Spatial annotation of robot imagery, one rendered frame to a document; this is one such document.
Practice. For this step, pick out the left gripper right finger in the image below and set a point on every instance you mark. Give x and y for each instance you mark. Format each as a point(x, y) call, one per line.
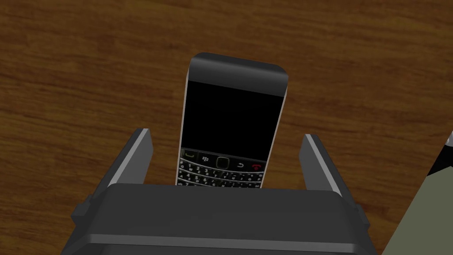
point(318, 166)

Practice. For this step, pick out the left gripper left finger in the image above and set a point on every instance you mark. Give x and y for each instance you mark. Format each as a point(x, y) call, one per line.
point(132, 161)

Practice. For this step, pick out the black keypad phone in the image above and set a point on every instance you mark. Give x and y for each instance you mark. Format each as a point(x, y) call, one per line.
point(231, 120)

